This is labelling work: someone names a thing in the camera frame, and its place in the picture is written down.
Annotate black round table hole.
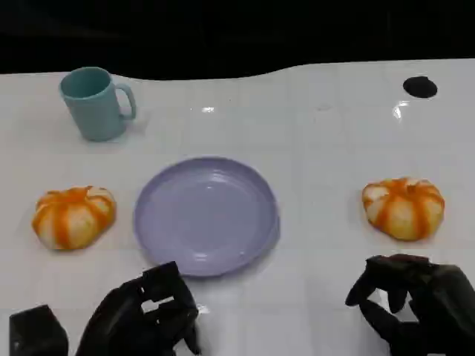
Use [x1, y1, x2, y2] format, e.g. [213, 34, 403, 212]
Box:
[402, 76, 438, 99]

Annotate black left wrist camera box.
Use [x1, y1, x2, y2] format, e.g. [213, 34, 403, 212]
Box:
[9, 304, 71, 356]

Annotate black backdrop cloth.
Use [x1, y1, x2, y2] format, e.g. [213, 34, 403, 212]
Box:
[0, 0, 475, 81]

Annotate pale green mug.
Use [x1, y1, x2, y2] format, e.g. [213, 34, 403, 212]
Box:
[58, 66, 137, 142]

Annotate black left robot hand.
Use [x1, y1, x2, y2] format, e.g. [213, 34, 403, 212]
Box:
[76, 261, 203, 356]

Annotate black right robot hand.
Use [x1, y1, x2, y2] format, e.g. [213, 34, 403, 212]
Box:
[344, 254, 475, 356]

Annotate lilac plate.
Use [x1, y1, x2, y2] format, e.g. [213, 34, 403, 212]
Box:
[132, 156, 281, 278]

